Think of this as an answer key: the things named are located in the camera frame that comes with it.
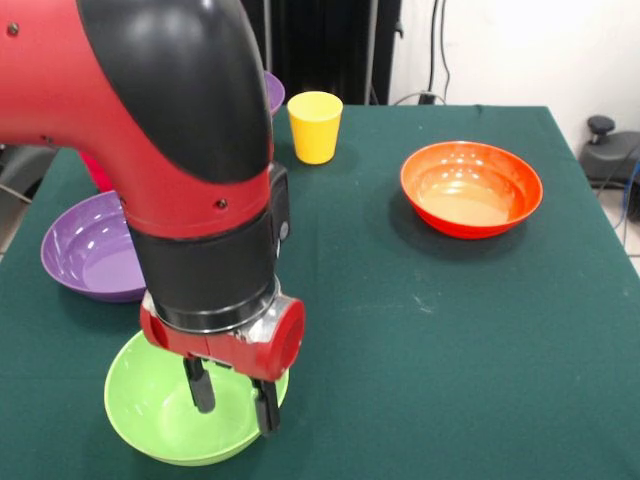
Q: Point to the dark green tablecloth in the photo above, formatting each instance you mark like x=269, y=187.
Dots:
x=400, y=325

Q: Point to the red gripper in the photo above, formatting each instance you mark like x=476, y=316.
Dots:
x=250, y=350

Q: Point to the orange plastic bowl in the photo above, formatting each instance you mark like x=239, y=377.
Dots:
x=470, y=195

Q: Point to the green plastic bowl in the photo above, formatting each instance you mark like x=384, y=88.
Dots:
x=155, y=415

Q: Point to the grey equipment base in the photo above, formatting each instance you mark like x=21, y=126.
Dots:
x=20, y=170

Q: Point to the purple plastic bowl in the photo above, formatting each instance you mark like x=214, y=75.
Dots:
x=90, y=255
x=275, y=95

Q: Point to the yellow plastic cup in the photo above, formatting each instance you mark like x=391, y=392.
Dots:
x=315, y=140

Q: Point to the pink plastic cup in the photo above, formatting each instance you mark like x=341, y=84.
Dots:
x=97, y=175

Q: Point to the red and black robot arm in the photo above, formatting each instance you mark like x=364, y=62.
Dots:
x=175, y=150

